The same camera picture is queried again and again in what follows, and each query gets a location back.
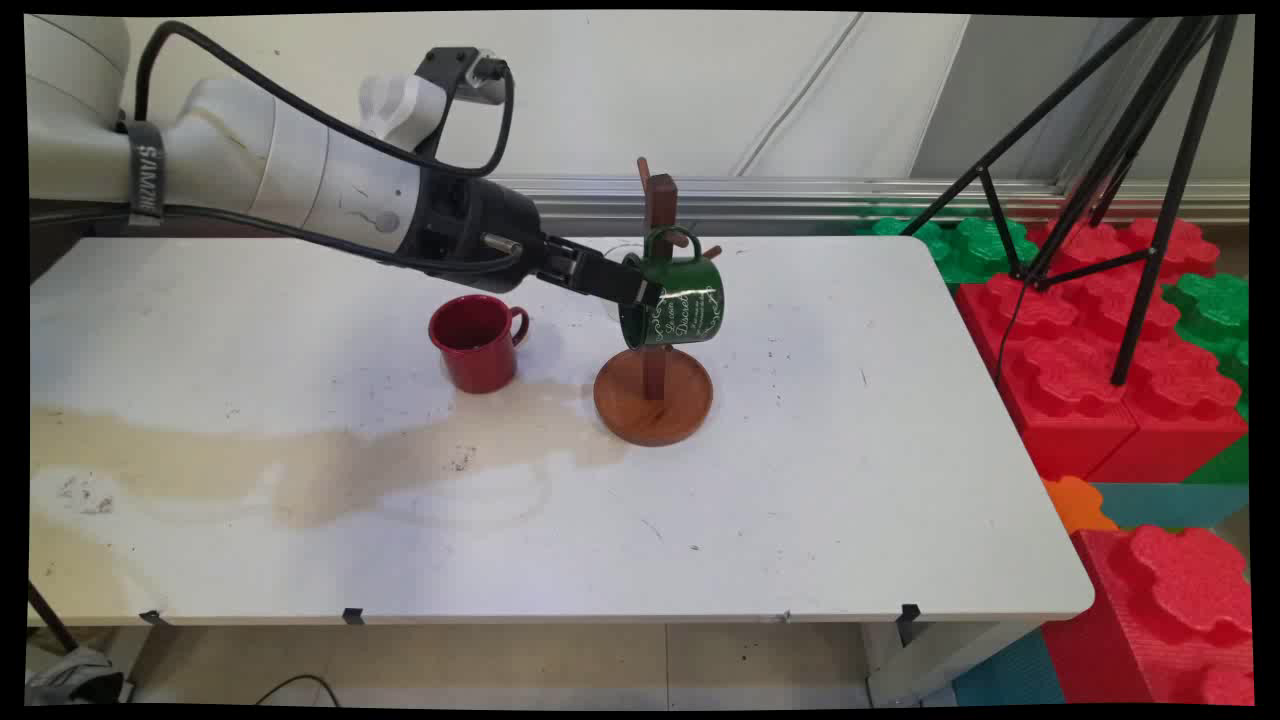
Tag grey floor bundle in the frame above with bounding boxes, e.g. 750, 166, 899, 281
25, 645, 129, 707

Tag brown wooden mug tree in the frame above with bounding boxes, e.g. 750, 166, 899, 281
593, 157, 723, 448

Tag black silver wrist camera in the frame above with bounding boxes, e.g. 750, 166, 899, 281
414, 46, 512, 107

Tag thin black stand leg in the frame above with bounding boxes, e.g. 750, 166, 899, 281
27, 580, 80, 654

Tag white ribbed camera mount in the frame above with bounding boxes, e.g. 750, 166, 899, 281
357, 72, 451, 154

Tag black cable with metal plug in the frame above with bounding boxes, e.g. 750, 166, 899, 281
160, 204, 526, 278

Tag tall red foam block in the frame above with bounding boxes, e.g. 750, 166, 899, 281
1040, 525, 1256, 707

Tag large red foam block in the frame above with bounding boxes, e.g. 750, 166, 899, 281
955, 272, 1141, 483

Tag teal foam mat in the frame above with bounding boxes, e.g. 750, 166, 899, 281
950, 628, 1067, 707
1090, 482, 1251, 531

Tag green foam block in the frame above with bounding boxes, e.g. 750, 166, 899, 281
1160, 272, 1251, 421
855, 205, 1043, 287

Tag red enamel mug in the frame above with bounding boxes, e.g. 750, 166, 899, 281
428, 294, 531, 395

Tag black floor cable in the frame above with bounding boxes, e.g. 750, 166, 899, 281
255, 674, 342, 707

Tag orange foam piece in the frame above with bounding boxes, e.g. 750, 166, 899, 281
1040, 475, 1119, 536

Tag black tripod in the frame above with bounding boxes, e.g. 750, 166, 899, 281
900, 15, 1241, 387

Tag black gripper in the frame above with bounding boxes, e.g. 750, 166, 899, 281
402, 172, 664, 309

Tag white table leg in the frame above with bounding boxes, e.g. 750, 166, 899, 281
864, 620, 1043, 708

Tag clear glass beaker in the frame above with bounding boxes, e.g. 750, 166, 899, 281
600, 243, 646, 323

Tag green enamel mug white lettering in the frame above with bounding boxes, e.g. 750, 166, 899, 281
618, 226, 725, 351

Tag aluminium wall rail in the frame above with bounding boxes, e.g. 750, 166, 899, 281
490, 175, 1251, 237

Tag black velcro strap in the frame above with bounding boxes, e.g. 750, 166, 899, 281
125, 120, 167, 227

